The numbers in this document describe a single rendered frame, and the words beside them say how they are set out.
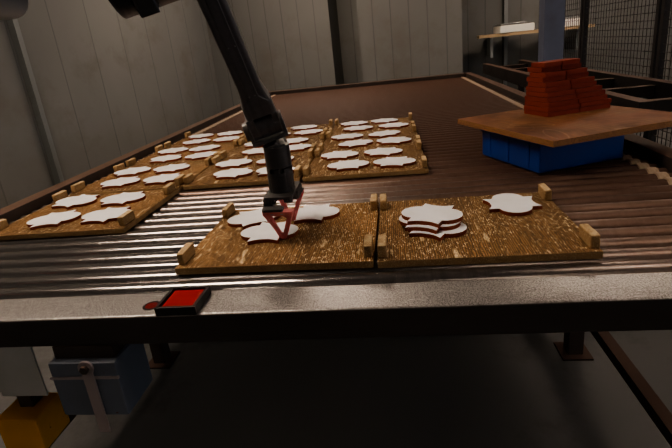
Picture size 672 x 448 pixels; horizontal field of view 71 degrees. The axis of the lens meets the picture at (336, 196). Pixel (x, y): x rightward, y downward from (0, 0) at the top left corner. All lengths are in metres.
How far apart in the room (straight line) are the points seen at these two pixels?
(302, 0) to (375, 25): 0.94
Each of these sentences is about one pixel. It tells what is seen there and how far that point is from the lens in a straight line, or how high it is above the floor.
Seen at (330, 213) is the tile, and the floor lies 0.95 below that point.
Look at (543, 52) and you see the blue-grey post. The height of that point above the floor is 1.19.
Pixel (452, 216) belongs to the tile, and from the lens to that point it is 1.03.
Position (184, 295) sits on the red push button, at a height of 0.93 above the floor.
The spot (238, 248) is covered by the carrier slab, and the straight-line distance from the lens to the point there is 1.06.
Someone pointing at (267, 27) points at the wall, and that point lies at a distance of 6.05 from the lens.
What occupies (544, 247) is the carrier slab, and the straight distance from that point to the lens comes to 0.97.
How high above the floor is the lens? 1.34
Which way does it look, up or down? 18 degrees down
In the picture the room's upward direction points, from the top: 6 degrees counter-clockwise
